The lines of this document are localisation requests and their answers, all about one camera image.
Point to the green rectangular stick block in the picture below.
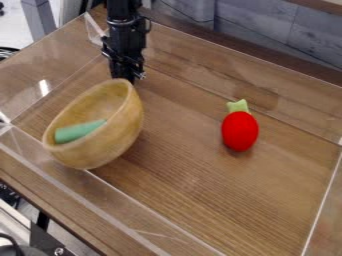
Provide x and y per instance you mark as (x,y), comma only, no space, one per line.
(71,133)

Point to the clear acrylic tray enclosure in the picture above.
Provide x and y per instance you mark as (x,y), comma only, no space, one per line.
(182,195)

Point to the grey metal post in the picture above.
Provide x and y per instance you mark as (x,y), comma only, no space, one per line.
(39,16)

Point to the red plush radish toy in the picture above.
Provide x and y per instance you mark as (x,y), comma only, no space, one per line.
(239,127)

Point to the black bracket with screw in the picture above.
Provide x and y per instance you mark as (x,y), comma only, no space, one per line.
(47,243)

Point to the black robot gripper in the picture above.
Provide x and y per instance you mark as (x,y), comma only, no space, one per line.
(125,41)

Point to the brown wooden bowl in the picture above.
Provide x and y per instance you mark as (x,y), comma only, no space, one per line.
(111,100)

